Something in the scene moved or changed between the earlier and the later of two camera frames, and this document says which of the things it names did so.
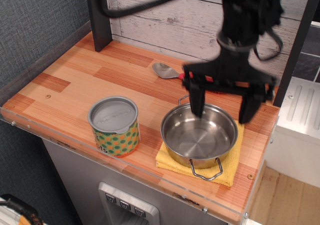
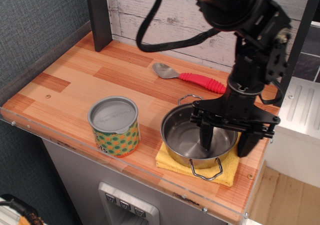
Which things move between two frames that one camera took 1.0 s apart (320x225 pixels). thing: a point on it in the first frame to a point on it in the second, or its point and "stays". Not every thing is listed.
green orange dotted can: [114, 121] stays
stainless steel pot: [201, 141] stays
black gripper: [233, 70] to [237, 111]
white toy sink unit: [294, 148] stays
